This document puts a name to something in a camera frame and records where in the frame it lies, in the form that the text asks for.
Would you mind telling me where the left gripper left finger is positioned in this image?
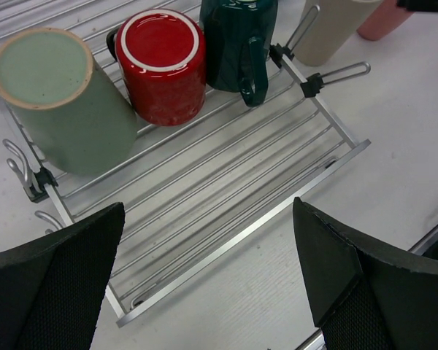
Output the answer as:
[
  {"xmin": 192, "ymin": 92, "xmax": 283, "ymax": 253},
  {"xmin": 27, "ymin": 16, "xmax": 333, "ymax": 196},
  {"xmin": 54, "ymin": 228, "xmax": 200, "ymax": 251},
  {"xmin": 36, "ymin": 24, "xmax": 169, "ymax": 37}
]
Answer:
[{"xmin": 0, "ymin": 202, "xmax": 125, "ymax": 349}]

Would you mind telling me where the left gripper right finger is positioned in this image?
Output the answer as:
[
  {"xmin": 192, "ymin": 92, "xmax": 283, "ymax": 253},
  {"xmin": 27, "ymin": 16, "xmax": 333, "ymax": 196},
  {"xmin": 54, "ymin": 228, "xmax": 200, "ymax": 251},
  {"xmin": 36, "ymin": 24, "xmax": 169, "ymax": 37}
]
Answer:
[{"xmin": 291, "ymin": 197, "xmax": 438, "ymax": 350}]

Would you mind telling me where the beige tumbler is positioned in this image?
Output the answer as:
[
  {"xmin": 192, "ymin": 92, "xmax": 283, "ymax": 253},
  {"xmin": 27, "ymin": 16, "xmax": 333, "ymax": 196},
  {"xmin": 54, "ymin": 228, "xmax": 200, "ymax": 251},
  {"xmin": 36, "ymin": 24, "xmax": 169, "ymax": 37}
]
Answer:
[{"xmin": 293, "ymin": 0, "xmax": 381, "ymax": 66}]

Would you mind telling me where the silver wire dish rack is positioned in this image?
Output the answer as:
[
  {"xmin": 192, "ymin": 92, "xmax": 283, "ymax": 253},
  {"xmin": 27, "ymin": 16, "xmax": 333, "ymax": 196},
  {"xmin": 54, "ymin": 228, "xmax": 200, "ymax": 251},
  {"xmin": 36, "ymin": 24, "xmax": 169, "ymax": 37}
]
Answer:
[{"xmin": 0, "ymin": 4, "xmax": 368, "ymax": 327}]

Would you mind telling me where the red mug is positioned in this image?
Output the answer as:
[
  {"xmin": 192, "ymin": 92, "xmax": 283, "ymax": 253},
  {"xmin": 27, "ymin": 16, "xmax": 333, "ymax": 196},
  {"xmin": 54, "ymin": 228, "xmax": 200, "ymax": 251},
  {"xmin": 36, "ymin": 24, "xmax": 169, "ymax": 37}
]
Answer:
[{"xmin": 106, "ymin": 8, "xmax": 206, "ymax": 126}]

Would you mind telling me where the pink tumbler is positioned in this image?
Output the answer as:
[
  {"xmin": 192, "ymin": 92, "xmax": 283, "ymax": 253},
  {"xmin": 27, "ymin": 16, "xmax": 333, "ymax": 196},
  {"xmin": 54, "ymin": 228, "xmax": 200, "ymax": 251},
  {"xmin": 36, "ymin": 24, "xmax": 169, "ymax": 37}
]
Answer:
[{"xmin": 357, "ymin": 0, "xmax": 414, "ymax": 41}]

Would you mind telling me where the dark green mug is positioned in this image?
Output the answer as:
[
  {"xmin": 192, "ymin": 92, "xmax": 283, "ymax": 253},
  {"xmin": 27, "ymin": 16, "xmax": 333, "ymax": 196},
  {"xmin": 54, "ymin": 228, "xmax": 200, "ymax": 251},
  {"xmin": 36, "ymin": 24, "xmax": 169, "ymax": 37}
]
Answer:
[{"xmin": 199, "ymin": 0, "xmax": 278, "ymax": 107}]

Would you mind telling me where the sage green mug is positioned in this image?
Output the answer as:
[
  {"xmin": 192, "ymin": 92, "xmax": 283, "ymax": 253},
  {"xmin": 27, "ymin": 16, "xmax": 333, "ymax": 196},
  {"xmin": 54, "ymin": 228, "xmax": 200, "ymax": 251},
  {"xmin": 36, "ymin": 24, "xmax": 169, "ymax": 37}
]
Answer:
[{"xmin": 0, "ymin": 28, "xmax": 137, "ymax": 176}]

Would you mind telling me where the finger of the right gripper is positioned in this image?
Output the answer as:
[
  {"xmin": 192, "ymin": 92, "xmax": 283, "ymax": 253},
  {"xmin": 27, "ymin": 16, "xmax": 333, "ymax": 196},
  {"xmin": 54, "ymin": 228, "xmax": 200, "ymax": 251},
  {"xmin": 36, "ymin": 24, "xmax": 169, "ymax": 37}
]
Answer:
[{"xmin": 396, "ymin": 0, "xmax": 438, "ymax": 13}]

